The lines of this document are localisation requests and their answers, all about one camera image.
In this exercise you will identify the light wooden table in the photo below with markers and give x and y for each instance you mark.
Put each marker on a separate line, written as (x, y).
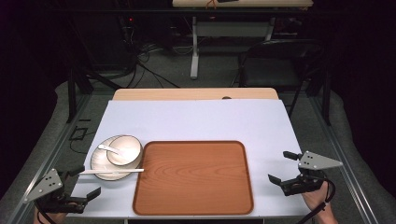
(186, 94)

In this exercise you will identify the wood-grain brown tray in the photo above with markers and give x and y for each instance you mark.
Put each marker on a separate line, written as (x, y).
(193, 177)

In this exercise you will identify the black floor socket frame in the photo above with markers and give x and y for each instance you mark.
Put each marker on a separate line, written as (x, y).
(77, 133)

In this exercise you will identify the white bowl with dark rim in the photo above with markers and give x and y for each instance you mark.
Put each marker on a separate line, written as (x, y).
(132, 146)

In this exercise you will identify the desk with white legs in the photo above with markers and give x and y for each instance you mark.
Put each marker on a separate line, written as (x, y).
(230, 29)

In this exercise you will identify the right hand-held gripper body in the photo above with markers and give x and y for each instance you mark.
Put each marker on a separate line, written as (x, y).
(314, 161)

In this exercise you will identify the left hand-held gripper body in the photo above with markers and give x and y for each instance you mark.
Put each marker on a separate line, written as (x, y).
(46, 186)

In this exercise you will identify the aluminium floor rail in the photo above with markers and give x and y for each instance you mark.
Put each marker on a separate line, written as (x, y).
(53, 155)
(342, 155)

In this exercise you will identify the power strip with red light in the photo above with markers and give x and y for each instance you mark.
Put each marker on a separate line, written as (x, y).
(130, 26)

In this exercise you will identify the white ceramic spoon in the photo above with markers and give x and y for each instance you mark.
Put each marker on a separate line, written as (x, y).
(107, 148)

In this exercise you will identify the person's left hand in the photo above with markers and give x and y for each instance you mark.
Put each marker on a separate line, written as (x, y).
(57, 218)

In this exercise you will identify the person's right hand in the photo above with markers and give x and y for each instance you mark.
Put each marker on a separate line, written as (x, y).
(314, 199)

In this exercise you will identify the black folding chair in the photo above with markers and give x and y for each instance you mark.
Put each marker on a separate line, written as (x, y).
(271, 71)

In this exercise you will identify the white chopstick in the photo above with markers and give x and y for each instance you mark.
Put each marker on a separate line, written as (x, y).
(109, 170)

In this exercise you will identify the black metal stand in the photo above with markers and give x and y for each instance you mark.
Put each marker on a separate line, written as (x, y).
(77, 84)

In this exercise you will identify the white plate with dark rim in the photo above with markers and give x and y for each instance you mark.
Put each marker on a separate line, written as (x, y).
(99, 165)

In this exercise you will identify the black metal post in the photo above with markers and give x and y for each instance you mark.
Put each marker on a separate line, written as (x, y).
(326, 96)

